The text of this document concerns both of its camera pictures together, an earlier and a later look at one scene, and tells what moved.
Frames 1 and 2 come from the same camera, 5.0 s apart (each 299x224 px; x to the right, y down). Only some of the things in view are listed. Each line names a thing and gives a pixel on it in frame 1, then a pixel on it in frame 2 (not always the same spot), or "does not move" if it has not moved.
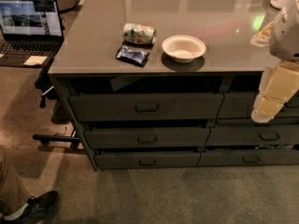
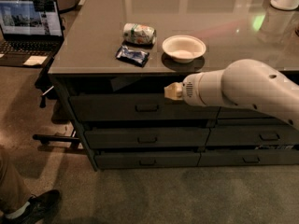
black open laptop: [30, 26] does not move
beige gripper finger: [265, 108] to [174, 91]
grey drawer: [149, 106] does not move
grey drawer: [146, 161] does not move
